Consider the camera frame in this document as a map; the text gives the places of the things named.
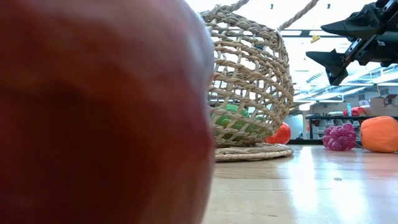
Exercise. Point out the bright orange-red apple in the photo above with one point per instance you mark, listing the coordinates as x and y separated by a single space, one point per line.
282 135

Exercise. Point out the red and yellow apple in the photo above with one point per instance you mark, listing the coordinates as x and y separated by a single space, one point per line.
93 124

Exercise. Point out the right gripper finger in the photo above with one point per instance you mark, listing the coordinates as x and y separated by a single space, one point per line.
334 65
357 26

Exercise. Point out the yellow hanging tag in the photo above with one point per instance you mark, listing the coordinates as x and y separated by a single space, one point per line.
315 39

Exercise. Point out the purple grape bunch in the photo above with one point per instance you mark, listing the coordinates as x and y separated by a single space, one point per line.
339 137

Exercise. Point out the black bin shelving rack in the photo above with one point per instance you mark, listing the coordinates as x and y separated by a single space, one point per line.
329 117

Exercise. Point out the blue bottle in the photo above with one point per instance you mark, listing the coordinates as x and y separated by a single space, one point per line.
349 110

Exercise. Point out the red plastic container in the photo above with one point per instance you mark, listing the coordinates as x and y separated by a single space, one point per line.
356 111

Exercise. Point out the orange fruit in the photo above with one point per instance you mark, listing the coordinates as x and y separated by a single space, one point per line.
379 133

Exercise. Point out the brown cardboard boxes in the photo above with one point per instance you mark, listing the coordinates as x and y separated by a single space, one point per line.
381 107

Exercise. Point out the olive green pear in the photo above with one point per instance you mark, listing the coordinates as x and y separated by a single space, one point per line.
231 110

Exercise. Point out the white sign card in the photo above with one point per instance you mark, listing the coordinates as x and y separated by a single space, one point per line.
364 103

